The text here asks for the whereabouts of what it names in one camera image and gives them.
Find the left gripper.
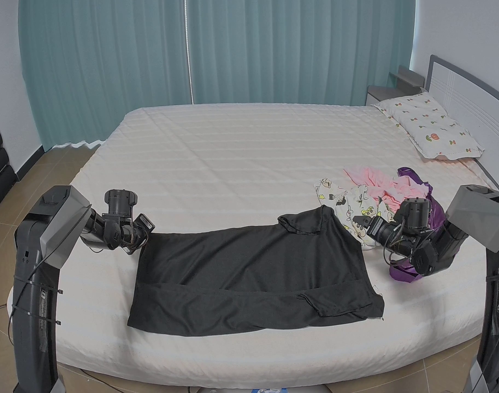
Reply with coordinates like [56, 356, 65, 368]
[117, 221, 149, 257]

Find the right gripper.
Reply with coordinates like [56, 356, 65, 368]
[370, 217, 402, 246]

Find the black T-shirt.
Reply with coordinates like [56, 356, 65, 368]
[127, 204, 385, 337]

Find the bed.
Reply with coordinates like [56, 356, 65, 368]
[8, 54, 499, 388]

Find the purple garment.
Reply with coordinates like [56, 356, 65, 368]
[391, 167, 447, 282]

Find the white printed pyjama garment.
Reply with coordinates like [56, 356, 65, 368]
[314, 177, 397, 249]

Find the pink garment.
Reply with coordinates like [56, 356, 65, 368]
[343, 166, 422, 214]

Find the white printed pillow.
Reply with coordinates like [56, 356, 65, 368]
[371, 90, 485, 160]

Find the grey bedside table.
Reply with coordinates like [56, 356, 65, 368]
[366, 65, 425, 105]

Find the blue-green curtain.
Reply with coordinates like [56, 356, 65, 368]
[19, 0, 193, 151]
[185, 0, 418, 106]

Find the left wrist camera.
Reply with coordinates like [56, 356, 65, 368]
[134, 213, 157, 235]

